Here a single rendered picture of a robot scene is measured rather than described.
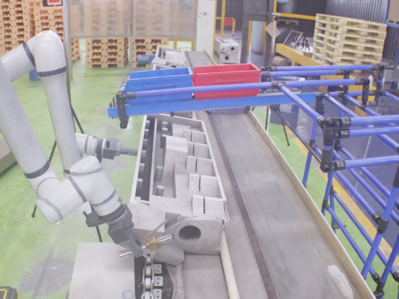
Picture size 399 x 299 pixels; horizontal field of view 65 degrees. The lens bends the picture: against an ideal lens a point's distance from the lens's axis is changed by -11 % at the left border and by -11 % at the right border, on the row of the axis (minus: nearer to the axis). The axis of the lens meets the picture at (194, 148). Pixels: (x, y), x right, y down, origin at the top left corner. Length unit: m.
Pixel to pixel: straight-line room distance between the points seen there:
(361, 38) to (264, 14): 2.24
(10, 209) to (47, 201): 2.24
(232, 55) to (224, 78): 5.45
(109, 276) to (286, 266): 0.66
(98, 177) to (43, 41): 0.61
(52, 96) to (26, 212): 1.86
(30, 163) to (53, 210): 0.16
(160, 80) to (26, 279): 1.59
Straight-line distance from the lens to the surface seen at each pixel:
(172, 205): 1.29
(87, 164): 0.96
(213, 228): 1.28
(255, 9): 7.94
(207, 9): 7.21
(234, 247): 1.43
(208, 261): 1.35
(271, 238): 1.50
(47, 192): 0.99
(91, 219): 1.07
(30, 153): 1.03
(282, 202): 1.76
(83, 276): 1.24
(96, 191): 0.99
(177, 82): 1.54
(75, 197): 0.97
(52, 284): 2.38
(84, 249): 1.35
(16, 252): 2.70
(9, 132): 1.00
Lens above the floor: 1.66
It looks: 24 degrees down
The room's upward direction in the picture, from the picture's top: 3 degrees clockwise
